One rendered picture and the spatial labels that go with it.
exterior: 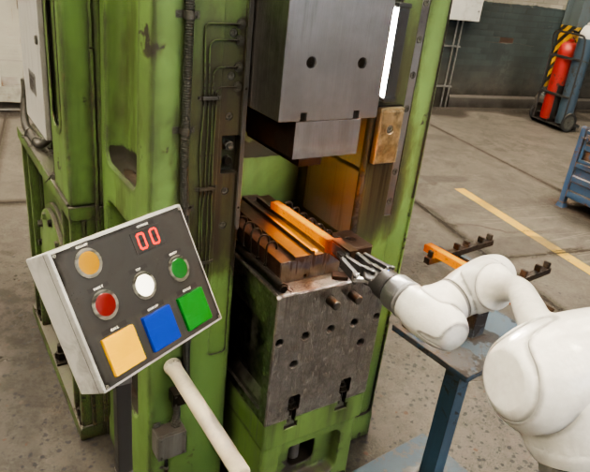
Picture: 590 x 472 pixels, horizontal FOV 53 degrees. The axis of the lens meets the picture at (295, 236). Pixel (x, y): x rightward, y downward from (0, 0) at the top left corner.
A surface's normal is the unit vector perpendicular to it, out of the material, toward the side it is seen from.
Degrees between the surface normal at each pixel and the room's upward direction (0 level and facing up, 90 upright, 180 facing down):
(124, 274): 60
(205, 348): 90
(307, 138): 90
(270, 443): 90
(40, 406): 0
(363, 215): 90
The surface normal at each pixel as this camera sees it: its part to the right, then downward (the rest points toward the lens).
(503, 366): -0.93, -0.04
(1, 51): 0.32, 0.43
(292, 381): 0.52, 0.41
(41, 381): 0.11, -0.90
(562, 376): -0.06, -0.28
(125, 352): 0.77, -0.18
